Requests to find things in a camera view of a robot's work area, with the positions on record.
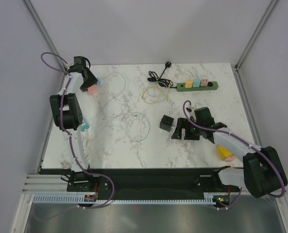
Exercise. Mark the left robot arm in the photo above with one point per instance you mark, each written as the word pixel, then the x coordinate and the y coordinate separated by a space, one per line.
pixel 66 111

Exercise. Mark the yellow plug adapter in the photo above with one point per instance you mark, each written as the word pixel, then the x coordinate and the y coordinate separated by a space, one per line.
pixel 189 84

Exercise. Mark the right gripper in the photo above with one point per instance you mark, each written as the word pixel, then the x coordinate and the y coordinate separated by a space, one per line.
pixel 182 124

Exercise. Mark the pink plug adapter on strip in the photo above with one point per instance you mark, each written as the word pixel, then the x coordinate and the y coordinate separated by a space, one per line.
pixel 204 82

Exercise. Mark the pink cube socket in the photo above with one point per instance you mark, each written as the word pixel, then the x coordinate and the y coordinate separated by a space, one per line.
pixel 92 89

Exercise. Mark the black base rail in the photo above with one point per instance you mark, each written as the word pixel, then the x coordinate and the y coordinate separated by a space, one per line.
pixel 145 184

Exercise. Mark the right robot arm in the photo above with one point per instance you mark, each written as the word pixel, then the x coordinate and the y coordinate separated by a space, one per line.
pixel 262 172

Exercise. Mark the teal power strip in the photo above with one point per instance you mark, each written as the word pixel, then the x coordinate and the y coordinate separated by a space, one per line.
pixel 85 126

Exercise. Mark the yellow cube plug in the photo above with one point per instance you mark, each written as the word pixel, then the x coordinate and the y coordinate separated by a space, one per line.
pixel 224 154

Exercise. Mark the black cube adapter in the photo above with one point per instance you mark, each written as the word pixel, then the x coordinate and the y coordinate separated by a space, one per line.
pixel 166 123

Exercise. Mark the teal plug adapter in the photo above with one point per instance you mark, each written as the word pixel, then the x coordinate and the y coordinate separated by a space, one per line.
pixel 196 83

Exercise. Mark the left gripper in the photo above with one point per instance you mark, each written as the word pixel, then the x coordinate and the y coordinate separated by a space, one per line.
pixel 93 81

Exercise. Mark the white cable duct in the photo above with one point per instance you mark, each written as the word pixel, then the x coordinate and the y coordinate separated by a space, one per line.
pixel 86 199

